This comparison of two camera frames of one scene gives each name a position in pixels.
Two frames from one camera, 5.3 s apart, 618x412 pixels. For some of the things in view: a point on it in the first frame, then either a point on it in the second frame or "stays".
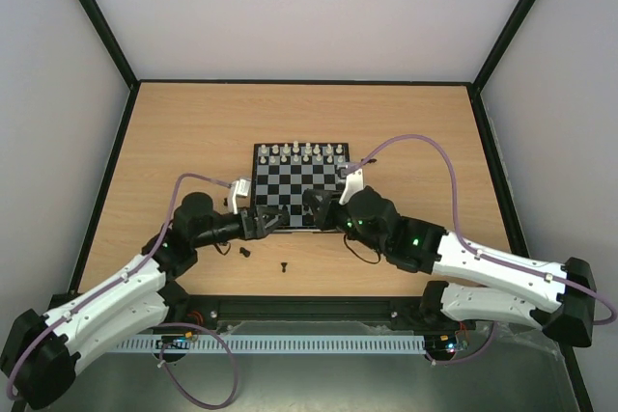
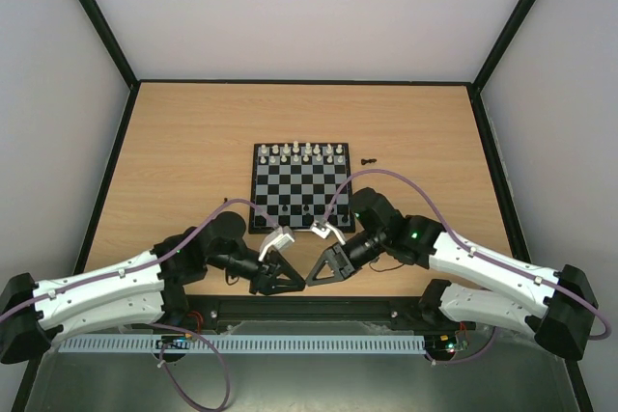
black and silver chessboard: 283,172 stays
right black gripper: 329,209 to 344,260
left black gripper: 260,230 to 266,280
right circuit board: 442,345 stays
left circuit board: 176,342 stays
